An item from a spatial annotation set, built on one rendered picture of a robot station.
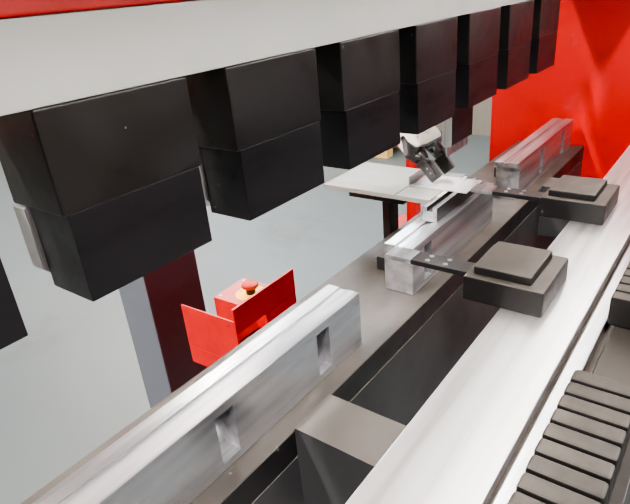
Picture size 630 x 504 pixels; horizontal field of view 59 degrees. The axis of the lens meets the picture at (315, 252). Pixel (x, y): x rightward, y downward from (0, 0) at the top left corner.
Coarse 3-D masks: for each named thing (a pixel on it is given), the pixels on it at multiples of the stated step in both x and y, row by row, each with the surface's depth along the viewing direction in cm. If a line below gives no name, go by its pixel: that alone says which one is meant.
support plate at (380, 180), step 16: (352, 176) 130; (368, 176) 129; (384, 176) 128; (400, 176) 127; (352, 192) 123; (368, 192) 120; (384, 192) 118; (400, 192) 118; (416, 192) 117; (432, 192) 116
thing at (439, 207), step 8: (448, 192) 116; (456, 192) 115; (472, 192) 121; (432, 200) 112; (440, 200) 114; (448, 200) 112; (456, 200) 115; (464, 200) 119; (424, 208) 110; (432, 208) 110; (440, 208) 109; (448, 208) 112; (424, 216) 110; (432, 216) 109; (440, 216) 110
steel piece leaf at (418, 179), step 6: (414, 174) 122; (420, 174) 124; (414, 180) 122; (420, 180) 123; (426, 180) 123; (438, 180) 122; (444, 180) 122; (450, 180) 121; (456, 180) 121; (462, 180) 121; (414, 186) 120; (420, 186) 119; (426, 186) 119; (432, 186) 119; (438, 186) 118; (444, 186) 118; (450, 186) 118; (456, 186) 118
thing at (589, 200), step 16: (576, 176) 107; (480, 192) 114; (496, 192) 112; (512, 192) 111; (528, 192) 110; (544, 192) 109; (560, 192) 101; (576, 192) 100; (592, 192) 99; (608, 192) 102; (544, 208) 103; (560, 208) 101; (576, 208) 99; (592, 208) 98; (608, 208) 99
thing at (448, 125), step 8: (456, 112) 108; (464, 112) 111; (472, 112) 114; (448, 120) 107; (456, 120) 109; (464, 120) 112; (472, 120) 115; (448, 128) 108; (456, 128) 109; (464, 128) 112; (448, 136) 109; (456, 136) 110; (464, 136) 113; (448, 144) 109; (456, 144) 113; (464, 144) 116; (448, 152) 111
